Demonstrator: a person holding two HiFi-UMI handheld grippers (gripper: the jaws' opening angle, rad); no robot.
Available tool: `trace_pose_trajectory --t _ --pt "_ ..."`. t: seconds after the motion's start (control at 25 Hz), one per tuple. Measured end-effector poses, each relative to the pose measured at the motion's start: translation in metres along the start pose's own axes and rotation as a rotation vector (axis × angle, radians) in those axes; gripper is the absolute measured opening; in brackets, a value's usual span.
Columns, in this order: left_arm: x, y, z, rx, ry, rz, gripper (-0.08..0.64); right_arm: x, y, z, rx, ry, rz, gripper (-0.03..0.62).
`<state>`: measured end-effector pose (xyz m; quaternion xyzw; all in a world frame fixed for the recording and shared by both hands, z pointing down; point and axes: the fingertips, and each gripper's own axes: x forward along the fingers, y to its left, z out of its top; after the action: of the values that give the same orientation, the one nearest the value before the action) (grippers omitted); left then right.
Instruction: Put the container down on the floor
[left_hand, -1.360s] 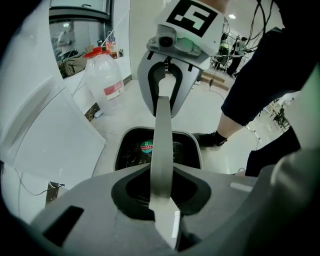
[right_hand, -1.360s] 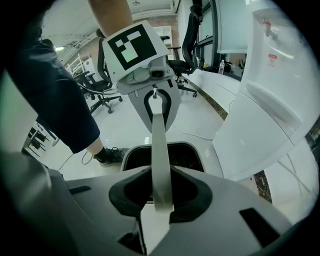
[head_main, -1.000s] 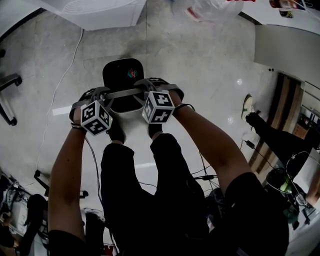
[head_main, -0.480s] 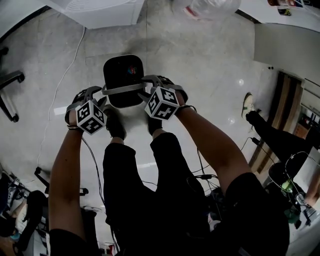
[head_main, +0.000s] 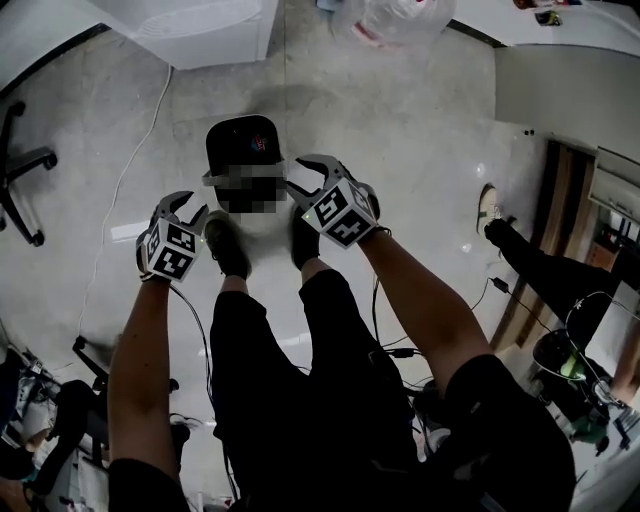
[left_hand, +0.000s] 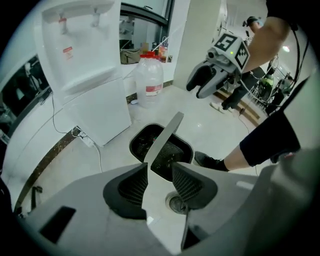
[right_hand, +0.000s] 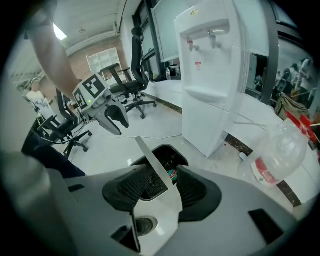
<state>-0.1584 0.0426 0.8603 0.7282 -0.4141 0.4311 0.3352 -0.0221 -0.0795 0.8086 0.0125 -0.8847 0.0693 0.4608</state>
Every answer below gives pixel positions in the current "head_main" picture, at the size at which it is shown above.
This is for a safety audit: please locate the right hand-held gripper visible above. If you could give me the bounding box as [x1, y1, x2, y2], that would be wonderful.
[285, 153, 382, 250]

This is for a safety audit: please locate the white water dispenser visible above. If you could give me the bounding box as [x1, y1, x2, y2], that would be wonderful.
[86, 0, 280, 72]

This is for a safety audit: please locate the person's left forearm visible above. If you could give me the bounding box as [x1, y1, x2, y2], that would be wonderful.
[106, 278, 184, 482]

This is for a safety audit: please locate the white cable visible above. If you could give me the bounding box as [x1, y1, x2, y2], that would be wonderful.
[76, 63, 174, 344]

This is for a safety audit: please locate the person's shoe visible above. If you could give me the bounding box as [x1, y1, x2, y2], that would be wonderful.
[204, 209, 252, 280]
[289, 201, 322, 272]

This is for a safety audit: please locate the person's right shoe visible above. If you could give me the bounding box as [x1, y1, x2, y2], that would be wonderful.
[289, 201, 322, 272]

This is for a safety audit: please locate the black office chair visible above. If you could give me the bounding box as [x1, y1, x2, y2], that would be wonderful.
[0, 101, 59, 247]

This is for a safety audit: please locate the person's left shoe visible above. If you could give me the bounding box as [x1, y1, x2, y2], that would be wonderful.
[204, 209, 252, 280]

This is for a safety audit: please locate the black mesh chair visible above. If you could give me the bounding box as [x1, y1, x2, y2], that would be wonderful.
[28, 333, 192, 497]

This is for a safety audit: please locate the white cabinet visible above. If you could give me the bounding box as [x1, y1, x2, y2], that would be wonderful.
[493, 43, 640, 154]

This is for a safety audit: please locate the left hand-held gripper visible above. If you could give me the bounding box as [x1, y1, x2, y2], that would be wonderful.
[135, 189, 211, 284]

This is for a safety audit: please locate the brown wooden bench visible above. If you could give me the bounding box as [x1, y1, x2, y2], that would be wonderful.
[488, 139, 597, 352]

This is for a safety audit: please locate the person's black shirt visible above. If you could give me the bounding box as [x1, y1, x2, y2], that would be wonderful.
[106, 353, 577, 512]

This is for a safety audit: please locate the clear water jug red cap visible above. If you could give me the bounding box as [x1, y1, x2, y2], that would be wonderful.
[329, 0, 458, 50]

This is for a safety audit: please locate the person's right forearm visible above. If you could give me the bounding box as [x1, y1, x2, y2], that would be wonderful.
[356, 227, 497, 402]

